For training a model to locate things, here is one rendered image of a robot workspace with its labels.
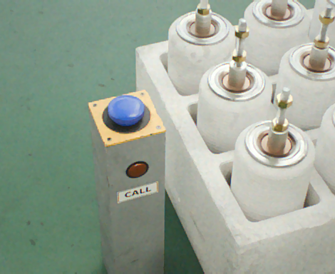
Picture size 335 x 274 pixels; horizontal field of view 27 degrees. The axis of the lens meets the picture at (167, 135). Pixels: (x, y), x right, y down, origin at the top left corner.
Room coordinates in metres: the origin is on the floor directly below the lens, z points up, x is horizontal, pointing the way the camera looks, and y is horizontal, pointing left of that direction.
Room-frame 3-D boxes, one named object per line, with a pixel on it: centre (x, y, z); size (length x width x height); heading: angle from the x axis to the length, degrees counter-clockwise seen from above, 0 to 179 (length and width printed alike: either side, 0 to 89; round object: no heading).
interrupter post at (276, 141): (0.58, -0.13, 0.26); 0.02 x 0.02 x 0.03
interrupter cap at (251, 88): (0.69, -0.09, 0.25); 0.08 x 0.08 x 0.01
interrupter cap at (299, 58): (0.73, -0.20, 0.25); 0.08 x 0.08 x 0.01
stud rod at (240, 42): (0.69, -0.09, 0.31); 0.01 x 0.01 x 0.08; 56
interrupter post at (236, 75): (0.69, -0.09, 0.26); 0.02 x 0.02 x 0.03
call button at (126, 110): (0.56, 0.05, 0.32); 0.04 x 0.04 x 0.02
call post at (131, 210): (0.56, 0.05, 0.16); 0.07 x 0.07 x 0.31; 21
